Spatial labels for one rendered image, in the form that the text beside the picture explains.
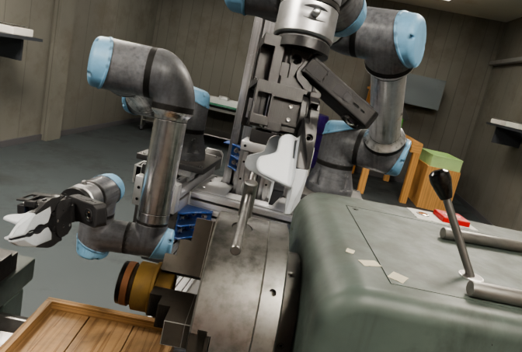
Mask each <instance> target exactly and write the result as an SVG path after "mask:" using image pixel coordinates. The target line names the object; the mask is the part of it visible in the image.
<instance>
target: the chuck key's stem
mask: <svg viewBox="0 0 522 352"><path fill-rule="evenodd" d="M257 188H258V183H257V182H256V181H255V180H253V179H247V180H246V181H245V183H244V187H243V191H242V198H241V202H240V206H239V210H238V216H239V215H240V212H241V209H242V205H243V201H244V198H245V194H246V193H250V194H252V202H251V206H250V209H249V216H248V219H249V218H251V216H252V209H253V206H254V202H255V199H256V191H257Z"/></svg>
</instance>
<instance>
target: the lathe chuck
mask: <svg viewBox="0 0 522 352"><path fill-rule="evenodd" d="M238 218H239V216H238V214H235V213H231V212H227V211H220V212H219V214H218V216H217V220H216V222H215V225H214V230H213V233H212V236H211V241H210V245H209V247H208V251H207V256H206V259H205V263H204V268H203V273H202V276H201V279H200V286H199V289H198V292H197V299H196V302H195V306H194V310H193V316H192V320H191V324H190V331H189V332H191V333H195V334H197V332H198V330H203V331H207V336H210V340H209V344H208V348H207V352H249V350H250V346H251V342H252V335H253V330H254V326H255V322H256V314H257V310H258V305H259V297H260V292H261V287H262V282H263V274H264V268H265V262H266V251H267V245H268V237H269V222H268V220H264V219H261V218H254V217H251V218H249V219H248V223H247V225H248V226H249V227H250V228H251V229H252V231H251V232H250V233H247V234H245V235H244V239H243V243H242V250H241V252H240V254H238V255H237V256H234V255H232V254H231V253H230V248H231V243H232V240H233V237H234V234H235V230H234V229H233V228H232V226H233V225H234V224H237V223H238Z"/></svg>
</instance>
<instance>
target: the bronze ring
mask: <svg viewBox="0 0 522 352"><path fill-rule="evenodd" d="M161 267H162V262H160V263H158V264H157V263H150V262H146V261H142V262H141V264H139V262H134V261H126V262H125V263H124V265H123V266H122V268H121V270H120V273H119V276H118V278H117V283H116V287H115V291H114V302H115V303H117V304H119V305H125V306H127V305H129V308H130V309H131V310H135V311H139V312H145V314H146V313H147V309H148V301H149V297H150V293H151V291H152V289H153V288H154V286H157V287H161V288H168V289H173V290H175V287H176V279H177V275H176V274H172V273H168V272H164V271H162V269H161Z"/></svg>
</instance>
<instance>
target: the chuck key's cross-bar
mask: <svg viewBox="0 0 522 352"><path fill-rule="evenodd" d="M256 177H257V174H255V173H253V172H251V173H250V176H249V179H253V180H256ZM251 202H252V194H250V193H246V194H245V198H244V201H243V205H242V209H241V212H240V215H239V218H238V223H237V226H236V229H235V234H234V237H233V240H232V243H231V248H230V253H231V254H232V255H234V256H237V255H238V254H240V252H241V250H242V243H243V239H244V235H245V228H246V224H247V221H248V216H249V209H250V206H251Z"/></svg>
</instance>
